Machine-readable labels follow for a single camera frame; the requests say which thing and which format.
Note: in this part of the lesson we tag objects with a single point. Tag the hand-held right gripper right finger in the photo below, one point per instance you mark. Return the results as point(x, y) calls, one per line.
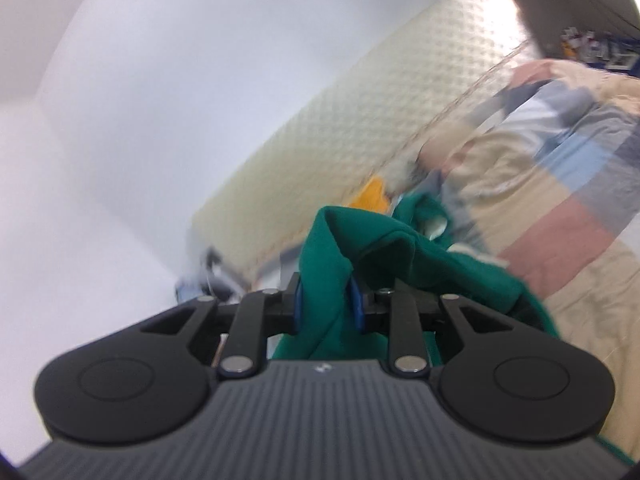
point(356, 305)

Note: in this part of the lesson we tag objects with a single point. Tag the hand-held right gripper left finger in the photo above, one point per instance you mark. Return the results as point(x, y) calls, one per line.
point(297, 310)

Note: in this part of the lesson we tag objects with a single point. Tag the green sweatshirt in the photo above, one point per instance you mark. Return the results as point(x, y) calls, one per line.
point(325, 260)

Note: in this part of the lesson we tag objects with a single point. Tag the yellow item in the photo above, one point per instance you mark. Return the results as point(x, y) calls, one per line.
point(370, 195)

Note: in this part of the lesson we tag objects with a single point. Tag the cream quilted headboard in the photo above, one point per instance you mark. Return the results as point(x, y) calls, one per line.
point(350, 110)

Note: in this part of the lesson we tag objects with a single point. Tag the checkered patchwork quilt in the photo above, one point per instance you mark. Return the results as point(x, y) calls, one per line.
point(550, 200)

